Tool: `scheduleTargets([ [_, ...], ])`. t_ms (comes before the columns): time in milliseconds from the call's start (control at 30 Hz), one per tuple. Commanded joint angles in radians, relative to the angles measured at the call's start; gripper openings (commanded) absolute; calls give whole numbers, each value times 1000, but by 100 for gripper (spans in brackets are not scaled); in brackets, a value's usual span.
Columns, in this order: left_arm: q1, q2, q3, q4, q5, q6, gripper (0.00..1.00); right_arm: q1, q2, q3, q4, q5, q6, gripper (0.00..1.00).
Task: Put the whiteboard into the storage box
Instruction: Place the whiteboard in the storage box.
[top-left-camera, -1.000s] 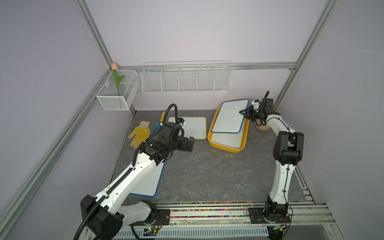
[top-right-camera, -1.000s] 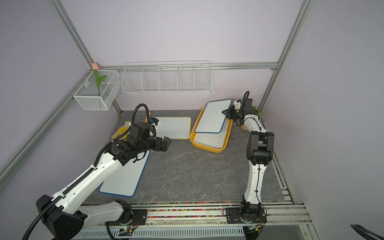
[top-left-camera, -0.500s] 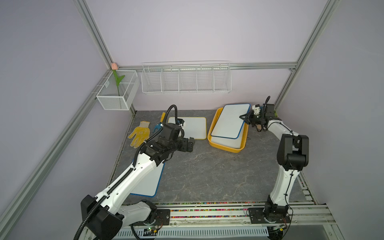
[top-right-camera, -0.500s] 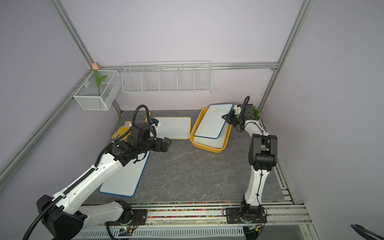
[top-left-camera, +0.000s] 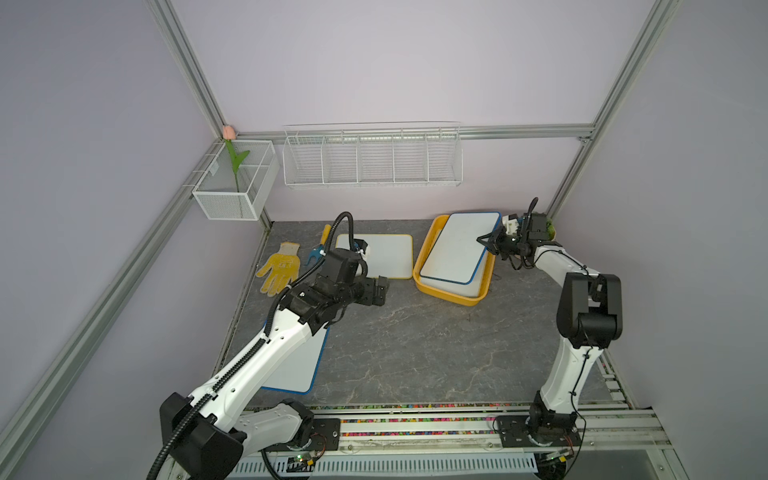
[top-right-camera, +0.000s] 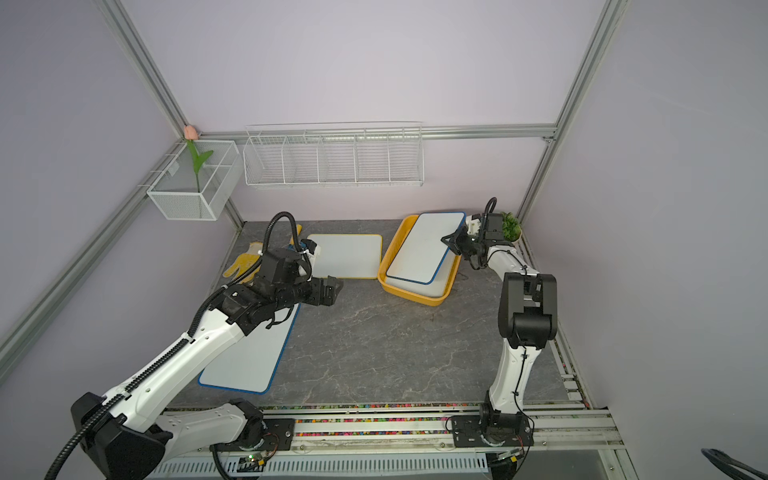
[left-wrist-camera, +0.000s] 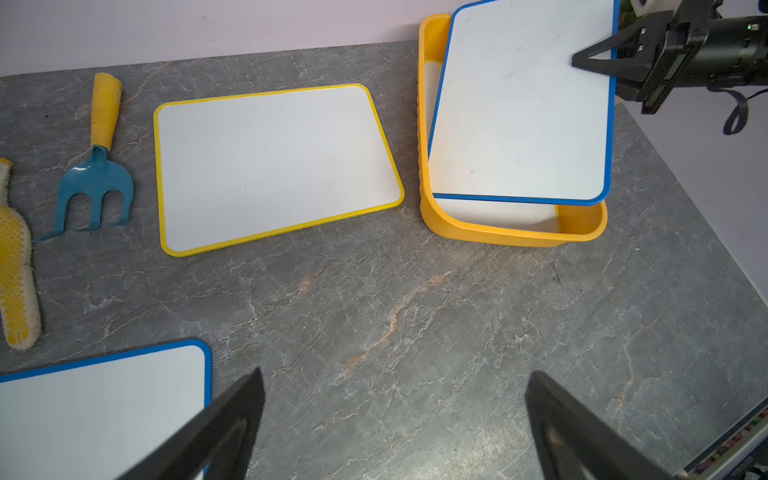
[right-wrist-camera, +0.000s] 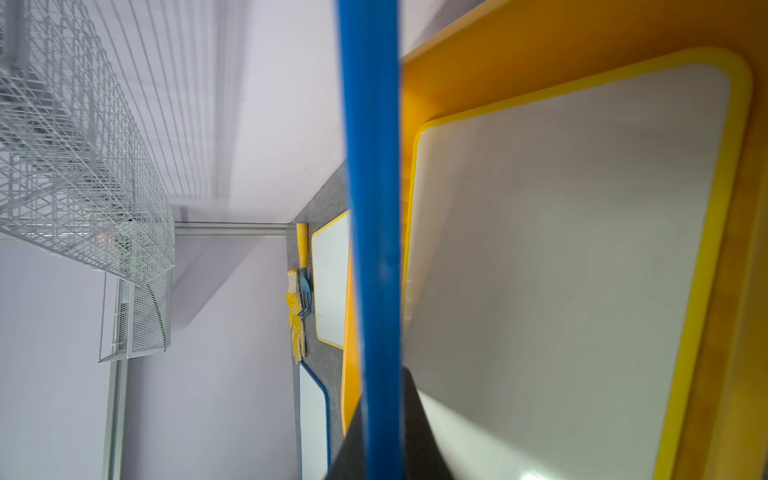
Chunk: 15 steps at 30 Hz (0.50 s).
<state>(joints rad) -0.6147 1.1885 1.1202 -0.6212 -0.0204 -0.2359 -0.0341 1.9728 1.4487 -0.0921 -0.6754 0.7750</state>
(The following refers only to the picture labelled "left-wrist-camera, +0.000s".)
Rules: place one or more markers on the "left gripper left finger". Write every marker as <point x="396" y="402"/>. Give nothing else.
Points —
<point x="217" y="443"/>

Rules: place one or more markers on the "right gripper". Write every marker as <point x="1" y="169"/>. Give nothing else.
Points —
<point x="689" y="45"/>

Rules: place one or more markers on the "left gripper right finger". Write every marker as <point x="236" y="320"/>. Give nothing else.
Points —
<point x="573" y="443"/>

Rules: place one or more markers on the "blue-framed whiteboard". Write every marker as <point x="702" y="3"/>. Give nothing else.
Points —
<point x="97" y="418"/>
<point x="514" y="121"/>

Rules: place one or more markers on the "yellow-framed whiteboard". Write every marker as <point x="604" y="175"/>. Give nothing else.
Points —
<point x="235" y="169"/>
<point x="520" y="216"/>

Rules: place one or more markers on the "yellow-framed whiteboard back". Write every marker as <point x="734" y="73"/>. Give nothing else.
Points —
<point x="235" y="169"/>

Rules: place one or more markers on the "yellow plastic storage box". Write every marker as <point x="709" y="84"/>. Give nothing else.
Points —
<point x="577" y="223"/>

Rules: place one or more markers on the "potted green plant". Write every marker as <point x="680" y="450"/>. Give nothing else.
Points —
<point x="626" y="14"/>

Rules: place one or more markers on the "yellow work glove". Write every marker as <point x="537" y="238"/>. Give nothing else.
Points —
<point x="20" y="314"/>

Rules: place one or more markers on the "blue garden fork yellow handle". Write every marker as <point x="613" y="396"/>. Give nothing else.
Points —
<point x="98" y="175"/>

